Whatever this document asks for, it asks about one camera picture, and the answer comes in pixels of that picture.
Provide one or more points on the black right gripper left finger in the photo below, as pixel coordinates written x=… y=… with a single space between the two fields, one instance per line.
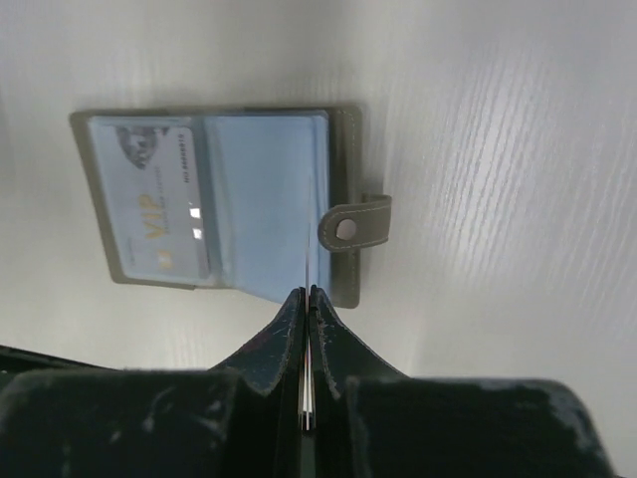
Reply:
x=239 y=418

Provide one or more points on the grey card holder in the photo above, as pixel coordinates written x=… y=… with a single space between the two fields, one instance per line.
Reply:
x=253 y=166

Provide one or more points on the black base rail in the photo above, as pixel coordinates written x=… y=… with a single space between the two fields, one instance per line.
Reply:
x=15 y=361

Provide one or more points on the credit card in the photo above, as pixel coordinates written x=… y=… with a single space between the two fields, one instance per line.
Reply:
x=148 y=172
x=308 y=407

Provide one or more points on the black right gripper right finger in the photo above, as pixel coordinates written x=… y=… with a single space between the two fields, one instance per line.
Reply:
x=374 y=421

